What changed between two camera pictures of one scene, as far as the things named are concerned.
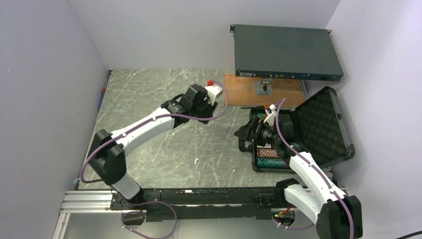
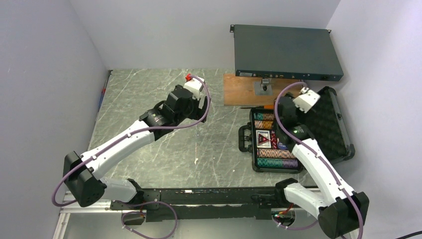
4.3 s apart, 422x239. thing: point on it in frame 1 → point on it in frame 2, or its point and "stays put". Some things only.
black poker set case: [316, 127] stays put
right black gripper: [245, 132] → [303, 117]
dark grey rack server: [285, 53] stays put
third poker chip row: [267, 153] stays put
